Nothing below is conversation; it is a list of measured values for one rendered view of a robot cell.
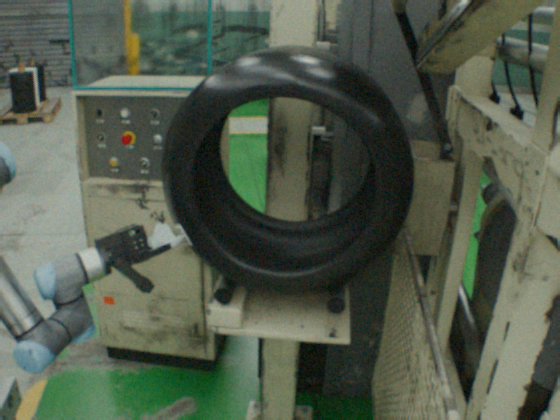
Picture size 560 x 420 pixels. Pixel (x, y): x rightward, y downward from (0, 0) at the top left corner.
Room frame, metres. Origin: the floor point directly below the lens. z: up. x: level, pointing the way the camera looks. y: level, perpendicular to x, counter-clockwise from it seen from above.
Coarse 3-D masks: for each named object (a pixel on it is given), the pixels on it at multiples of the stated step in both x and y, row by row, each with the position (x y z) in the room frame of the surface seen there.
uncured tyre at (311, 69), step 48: (288, 48) 1.22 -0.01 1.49; (192, 96) 1.14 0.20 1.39; (240, 96) 1.09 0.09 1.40; (288, 96) 1.08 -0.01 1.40; (336, 96) 1.08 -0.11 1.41; (384, 96) 1.13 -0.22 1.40; (192, 144) 1.10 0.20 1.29; (384, 144) 1.07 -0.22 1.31; (192, 192) 1.11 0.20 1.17; (384, 192) 1.06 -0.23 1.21; (192, 240) 1.11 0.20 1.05; (240, 240) 1.33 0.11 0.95; (288, 240) 1.36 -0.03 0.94; (336, 240) 1.33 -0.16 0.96; (384, 240) 1.07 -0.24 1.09; (288, 288) 1.08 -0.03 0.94
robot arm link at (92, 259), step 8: (96, 248) 1.01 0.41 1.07; (80, 256) 1.01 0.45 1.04; (88, 256) 0.97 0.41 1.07; (96, 256) 0.97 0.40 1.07; (88, 264) 0.95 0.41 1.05; (96, 264) 0.96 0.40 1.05; (88, 272) 0.95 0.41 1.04; (96, 272) 0.96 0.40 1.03; (104, 272) 0.97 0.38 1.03; (96, 280) 0.97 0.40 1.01
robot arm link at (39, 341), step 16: (0, 256) 0.85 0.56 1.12; (0, 272) 0.82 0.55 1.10; (0, 288) 0.81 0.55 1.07; (16, 288) 0.83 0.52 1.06; (0, 304) 0.80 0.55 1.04; (16, 304) 0.81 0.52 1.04; (32, 304) 0.84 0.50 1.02; (16, 320) 0.79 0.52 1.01; (32, 320) 0.81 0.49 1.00; (48, 320) 0.86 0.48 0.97; (16, 336) 0.79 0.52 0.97; (32, 336) 0.79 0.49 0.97; (48, 336) 0.81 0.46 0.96; (64, 336) 0.84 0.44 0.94; (16, 352) 0.77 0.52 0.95; (32, 352) 0.76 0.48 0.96; (48, 352) 0.79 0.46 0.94; (32, 368) 0.76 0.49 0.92
